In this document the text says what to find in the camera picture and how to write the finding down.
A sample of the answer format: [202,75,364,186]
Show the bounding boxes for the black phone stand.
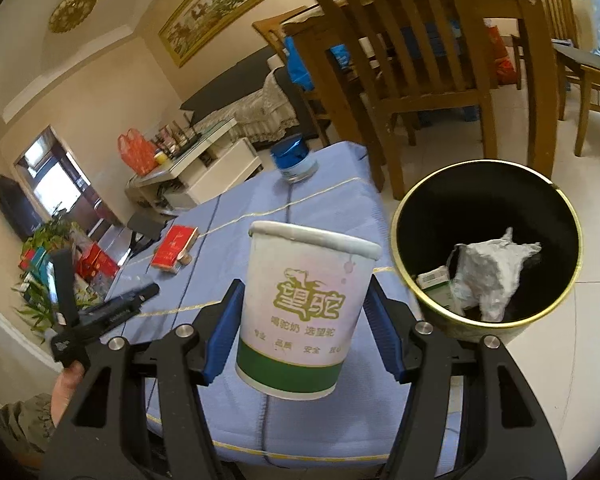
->
[127,211,168,256]

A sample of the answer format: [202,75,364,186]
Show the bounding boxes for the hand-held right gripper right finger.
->
[362,275,567,480]

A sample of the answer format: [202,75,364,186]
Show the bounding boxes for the person's left forearm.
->
[0,392,58,466]

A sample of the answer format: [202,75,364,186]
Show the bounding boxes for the gold ceiling medallion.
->
[48,0,98,34]

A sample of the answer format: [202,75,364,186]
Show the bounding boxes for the green leafy potted plant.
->
[20,217,76,261]

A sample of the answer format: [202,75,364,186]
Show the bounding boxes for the wooden dining table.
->
[280,0,561,183]

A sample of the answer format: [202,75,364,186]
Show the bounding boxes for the blue shopping bag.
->
[284,35,353,93]

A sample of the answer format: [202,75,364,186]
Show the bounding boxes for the beige patterned sofa cover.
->
[192,72,301,143]

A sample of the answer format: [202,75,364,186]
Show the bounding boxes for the white green paper cup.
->
[235,220,382,401]

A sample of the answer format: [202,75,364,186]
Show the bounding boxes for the white coffee table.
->
[125,119,263,211]

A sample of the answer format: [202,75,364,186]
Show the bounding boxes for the dark grey sofa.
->
[180,50,331,146]

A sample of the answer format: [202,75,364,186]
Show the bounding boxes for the blue striped tablecloth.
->
[97,141,463,466]

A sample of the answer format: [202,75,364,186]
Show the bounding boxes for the red cigarette pack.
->
[150,225,200,275]

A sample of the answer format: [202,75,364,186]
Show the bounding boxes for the white green medicine box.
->
[416,266,468,317]

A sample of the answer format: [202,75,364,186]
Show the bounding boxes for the white plastic bag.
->
[447,227,543,323]

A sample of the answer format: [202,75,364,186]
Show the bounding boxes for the blue lid white jar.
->
[270,133,319,183]

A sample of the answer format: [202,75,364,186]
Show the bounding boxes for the black gold-rimmed trash bin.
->
[390,159,584,346]

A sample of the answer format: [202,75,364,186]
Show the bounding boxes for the orange plastic bag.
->
[118,129,158,177]

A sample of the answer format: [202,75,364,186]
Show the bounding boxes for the green bamboo plant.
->
[12,275,63,343]

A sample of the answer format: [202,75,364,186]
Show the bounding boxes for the person's left hand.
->
[51,360,87,426]

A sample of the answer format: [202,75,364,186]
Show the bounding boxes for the black television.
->
[0,170,43,241]

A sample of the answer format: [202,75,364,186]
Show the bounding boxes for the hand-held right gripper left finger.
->
[40,278,246,480]

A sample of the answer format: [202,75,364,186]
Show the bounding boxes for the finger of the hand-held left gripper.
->
[77,282,161,334]
[51,248,80,329]

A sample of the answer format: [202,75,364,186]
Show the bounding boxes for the blue gift box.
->
[22,247,56,286]

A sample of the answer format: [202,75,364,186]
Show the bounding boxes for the red bag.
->
[487,25,523,88]

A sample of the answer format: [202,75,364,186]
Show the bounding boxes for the framed horse painting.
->
[158,0,271,68]

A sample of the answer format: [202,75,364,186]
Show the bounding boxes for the red gift boxes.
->
[77,242,121,278]

